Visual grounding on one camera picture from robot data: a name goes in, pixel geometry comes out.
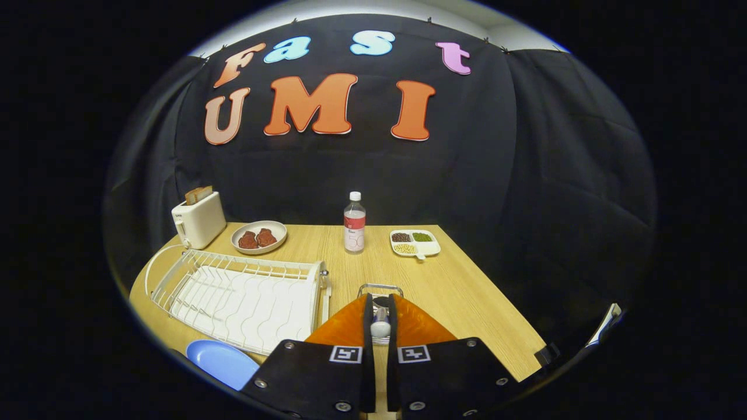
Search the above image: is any black backdrop cloth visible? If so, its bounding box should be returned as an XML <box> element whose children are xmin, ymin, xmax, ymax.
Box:
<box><xmin>104</xmin><ymin>13</ymin><xmax>659</xmax><ymax>351</ymax></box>

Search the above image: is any clear water bottle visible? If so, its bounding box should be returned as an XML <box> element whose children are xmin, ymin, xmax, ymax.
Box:
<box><xmin>343</xmin><ymin>191</ymin><xmax>367</xmax><ymax>254</ymax></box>

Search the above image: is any white toaster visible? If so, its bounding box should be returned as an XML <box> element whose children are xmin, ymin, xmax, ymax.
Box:
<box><xmin>171</xmin><ymin>191</ymin><xmax>227</xmax><ymax>250</ymax></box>

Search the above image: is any white wire dish rack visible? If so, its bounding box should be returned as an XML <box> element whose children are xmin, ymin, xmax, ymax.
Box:
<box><xmin>151</xmin><ymin>249</ymin><xmax>332</xmax><ymax>356</ymax></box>

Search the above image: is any blue plate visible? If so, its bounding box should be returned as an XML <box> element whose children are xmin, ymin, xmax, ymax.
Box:
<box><xmin>186</xmin><ymin>339</ymin><xmax>260</xmax><ymax>391</ymax></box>

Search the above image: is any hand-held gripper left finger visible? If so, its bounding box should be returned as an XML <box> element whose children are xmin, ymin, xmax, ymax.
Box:
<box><xmin>239</xmin><ymin>293</ymin><xmax>377</xmax><ymax>420</ymax></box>

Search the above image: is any metal wire basket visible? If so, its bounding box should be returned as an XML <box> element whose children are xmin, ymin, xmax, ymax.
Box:
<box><xmin>357</xmin><ymin>283</ymin><xmax>404</xmax><ymax>345</ymax></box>

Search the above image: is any black table clamp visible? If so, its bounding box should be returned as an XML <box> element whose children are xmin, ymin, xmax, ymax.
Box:
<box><xmin>534</xmin><ymin>343</ymin><xmax>561</xmax><ymax>367</ymax></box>

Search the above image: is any white divided dish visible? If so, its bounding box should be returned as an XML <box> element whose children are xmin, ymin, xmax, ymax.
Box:
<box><xmin>390</xmin><ymin>229</ymin><xmax>442</xmax><ymax>260</ymax></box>

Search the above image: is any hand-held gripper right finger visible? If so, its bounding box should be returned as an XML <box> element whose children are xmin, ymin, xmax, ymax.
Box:
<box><xmin>385</xmin><ymin>293</ymin><xmax>523</xmax><ymax>420</ymax></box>

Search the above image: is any white round meat plate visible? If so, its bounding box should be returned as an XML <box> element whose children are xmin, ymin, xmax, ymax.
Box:
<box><xmin>231</xmin><ymin>220</ymin><xmax>288</xmax><ymax>256</ymax></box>

